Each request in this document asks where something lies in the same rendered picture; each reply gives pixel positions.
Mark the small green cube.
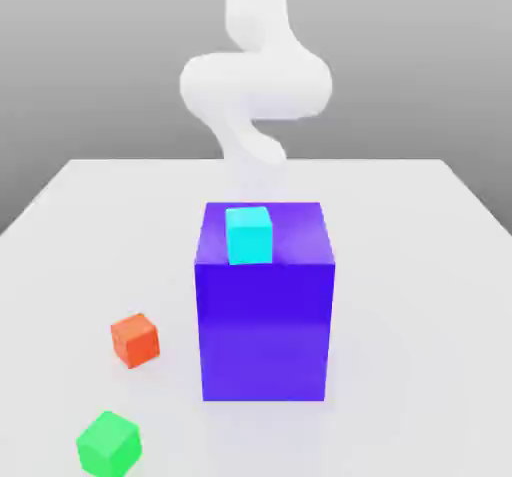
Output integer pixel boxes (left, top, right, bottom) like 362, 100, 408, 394
75, 410, 144, 477

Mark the small red cube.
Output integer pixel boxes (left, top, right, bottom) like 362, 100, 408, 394
110, 312, 161, 370

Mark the small cyan cube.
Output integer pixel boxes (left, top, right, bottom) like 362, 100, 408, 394
224, 205, 274, 266

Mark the large purple box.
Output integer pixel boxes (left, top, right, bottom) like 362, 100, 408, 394
193, 201, 337, 403

